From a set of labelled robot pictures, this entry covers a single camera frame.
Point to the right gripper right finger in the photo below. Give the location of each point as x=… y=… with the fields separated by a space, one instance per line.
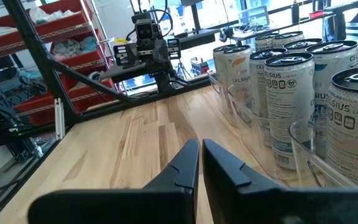
x=244 y=205

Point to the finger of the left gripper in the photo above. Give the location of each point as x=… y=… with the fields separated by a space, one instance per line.
x=162 y=56
x=149 y=62

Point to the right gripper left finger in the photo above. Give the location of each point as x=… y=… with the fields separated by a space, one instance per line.
x=154 y=205

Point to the Celsius Peach Vibe can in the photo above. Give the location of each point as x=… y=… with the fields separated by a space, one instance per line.
x=220 y=62

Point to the Celsius Tropical Vibe can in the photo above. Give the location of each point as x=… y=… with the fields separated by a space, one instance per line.
x=264 y=42
x=356 y=130
x=239 y=71

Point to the Celsius can teal palm print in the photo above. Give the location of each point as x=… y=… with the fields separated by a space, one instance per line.
x=258 y=84

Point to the silver Celsius can black lid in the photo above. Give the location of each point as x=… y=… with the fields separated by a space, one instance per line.
x=289 y=36
x=334 y=77

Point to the Celsius can blue pink print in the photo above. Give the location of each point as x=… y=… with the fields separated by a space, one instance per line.
x=301 y=44

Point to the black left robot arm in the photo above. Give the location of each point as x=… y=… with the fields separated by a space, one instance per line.
x=163 y=82

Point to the yellow label tag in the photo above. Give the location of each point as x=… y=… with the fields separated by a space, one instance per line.
x=120 y=40

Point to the black tripod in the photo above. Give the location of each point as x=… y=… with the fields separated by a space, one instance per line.
x=182 y=70

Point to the red storage bin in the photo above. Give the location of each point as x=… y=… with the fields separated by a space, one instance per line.
x=85 y=60
x=82 y=99
x=57 y=28

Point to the teal cloth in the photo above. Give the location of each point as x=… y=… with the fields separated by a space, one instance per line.
x=79 y=45

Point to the white plastic bag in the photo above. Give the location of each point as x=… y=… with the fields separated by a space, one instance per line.
x=48 y=14

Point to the white table edge label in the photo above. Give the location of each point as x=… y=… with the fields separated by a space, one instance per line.
x=59 y=118

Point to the open laptop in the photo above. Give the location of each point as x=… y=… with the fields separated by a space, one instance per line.
x=253 y=17

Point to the black background desk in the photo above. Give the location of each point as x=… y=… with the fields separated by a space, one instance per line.
x=278 y=28

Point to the dark cloth pile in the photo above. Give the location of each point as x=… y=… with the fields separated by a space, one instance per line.
x=8 y=96

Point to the black bottle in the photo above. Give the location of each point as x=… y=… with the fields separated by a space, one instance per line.
x=296 y=11

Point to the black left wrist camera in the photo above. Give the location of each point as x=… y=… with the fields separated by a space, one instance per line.
x=145 y=31

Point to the black metal table frame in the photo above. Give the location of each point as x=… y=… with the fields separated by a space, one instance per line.
x=57 y=90

